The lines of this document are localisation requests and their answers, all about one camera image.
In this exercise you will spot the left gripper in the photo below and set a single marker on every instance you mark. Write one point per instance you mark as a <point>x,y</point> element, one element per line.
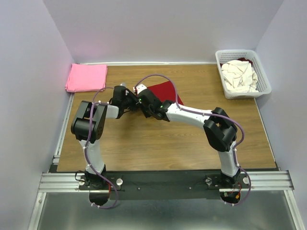
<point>133,97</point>

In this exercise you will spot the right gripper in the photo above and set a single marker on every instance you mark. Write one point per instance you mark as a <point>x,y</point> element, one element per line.
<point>147,115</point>

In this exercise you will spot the red t shirt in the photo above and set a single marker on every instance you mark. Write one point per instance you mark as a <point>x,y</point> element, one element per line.
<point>163,91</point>

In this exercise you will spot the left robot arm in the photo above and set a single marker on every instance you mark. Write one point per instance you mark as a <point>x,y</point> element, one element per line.
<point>88,126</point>

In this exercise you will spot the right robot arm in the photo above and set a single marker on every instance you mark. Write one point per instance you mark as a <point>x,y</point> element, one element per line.
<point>219,130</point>

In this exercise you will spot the folded pink t shirt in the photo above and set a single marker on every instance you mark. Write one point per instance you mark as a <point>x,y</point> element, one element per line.
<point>86,78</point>

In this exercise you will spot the cream white t shirt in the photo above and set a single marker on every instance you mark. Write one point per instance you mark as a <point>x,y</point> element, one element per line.
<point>239,76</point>

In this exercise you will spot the dark red shirt in basket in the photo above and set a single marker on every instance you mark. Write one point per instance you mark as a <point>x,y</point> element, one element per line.
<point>244,59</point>

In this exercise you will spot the white plastic basket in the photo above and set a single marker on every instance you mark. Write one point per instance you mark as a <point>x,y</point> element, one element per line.
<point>263,86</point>

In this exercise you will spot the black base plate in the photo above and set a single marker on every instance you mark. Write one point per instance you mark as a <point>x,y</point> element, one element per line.
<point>160,185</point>

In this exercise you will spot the aluminium frame rail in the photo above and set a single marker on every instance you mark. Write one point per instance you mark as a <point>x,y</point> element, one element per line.
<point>268,204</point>

